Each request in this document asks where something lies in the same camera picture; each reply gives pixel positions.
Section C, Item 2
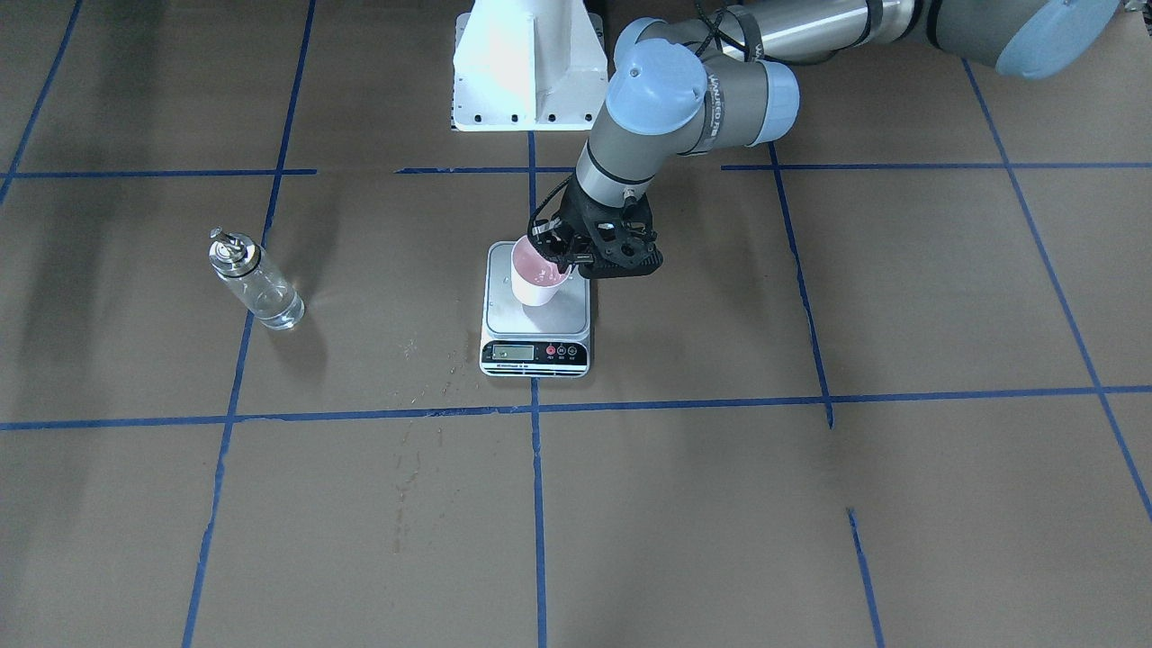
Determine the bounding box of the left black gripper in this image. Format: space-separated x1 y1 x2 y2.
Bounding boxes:
529 176 631 274

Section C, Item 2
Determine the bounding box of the clear glass sauce bottle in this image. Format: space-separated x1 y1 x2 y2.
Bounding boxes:
207 227 305 329

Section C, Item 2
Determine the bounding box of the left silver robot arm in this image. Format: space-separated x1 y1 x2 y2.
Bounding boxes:
526 1 1119 279

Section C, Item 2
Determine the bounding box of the silver kitchen scale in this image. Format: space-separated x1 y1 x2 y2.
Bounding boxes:
479 241 592 377

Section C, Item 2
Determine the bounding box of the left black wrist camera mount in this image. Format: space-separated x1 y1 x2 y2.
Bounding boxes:
579 196 664 280

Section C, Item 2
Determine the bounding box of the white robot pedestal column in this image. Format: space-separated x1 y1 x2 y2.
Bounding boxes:
450 1 609 131

